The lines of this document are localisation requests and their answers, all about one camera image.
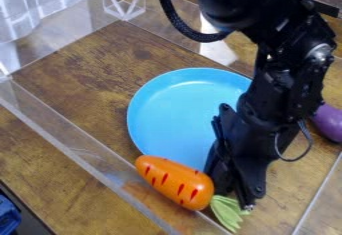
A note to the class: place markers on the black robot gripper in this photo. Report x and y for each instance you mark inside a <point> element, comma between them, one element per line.
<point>247,144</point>

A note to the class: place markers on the orange toy carrot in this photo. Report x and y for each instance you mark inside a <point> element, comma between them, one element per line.
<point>188,188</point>

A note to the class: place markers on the blue round plate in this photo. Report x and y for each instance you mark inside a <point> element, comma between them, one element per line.
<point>171,111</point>

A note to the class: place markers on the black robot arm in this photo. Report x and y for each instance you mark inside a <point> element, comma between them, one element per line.
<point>295,45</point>

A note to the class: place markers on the purple toy eggplant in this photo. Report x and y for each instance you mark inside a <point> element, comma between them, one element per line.
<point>327,120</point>

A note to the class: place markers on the blue object at corner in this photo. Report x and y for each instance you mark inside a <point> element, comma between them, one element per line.
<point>9,216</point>

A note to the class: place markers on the clear acrylic enclosure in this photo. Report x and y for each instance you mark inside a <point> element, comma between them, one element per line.
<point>68,77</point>

